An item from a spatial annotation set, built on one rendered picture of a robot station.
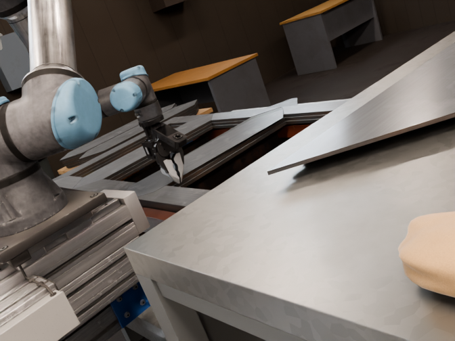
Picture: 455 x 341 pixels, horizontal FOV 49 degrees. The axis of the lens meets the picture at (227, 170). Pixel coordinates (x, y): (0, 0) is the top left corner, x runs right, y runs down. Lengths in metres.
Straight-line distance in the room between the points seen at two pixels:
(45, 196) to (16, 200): 0.05
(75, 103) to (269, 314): 0.56
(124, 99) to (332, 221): 0.89
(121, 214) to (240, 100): 3.84
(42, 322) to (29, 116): 0.35
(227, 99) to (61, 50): 3.80
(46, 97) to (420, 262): 0.71
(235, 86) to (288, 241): 4.33
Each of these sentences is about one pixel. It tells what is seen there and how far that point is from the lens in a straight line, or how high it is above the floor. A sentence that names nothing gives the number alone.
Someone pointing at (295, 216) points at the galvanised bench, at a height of 1.05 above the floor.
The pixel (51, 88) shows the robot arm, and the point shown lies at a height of 1.26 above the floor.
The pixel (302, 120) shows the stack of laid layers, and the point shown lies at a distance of 1.80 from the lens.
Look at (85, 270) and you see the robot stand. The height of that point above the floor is 0.91.
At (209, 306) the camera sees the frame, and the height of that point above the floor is 1.00.
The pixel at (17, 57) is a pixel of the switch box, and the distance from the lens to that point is 5.34.
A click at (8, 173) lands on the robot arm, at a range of 0.99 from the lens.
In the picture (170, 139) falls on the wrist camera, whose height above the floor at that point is 1.00.
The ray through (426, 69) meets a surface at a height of 1.07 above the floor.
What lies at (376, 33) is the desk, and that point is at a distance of 8.04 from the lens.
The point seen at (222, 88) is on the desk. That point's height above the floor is 0.58.
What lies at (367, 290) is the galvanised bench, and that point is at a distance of 0.42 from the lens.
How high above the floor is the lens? 1.29
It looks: 18 degrees down
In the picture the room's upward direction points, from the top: 21 degrees counter-clockwise
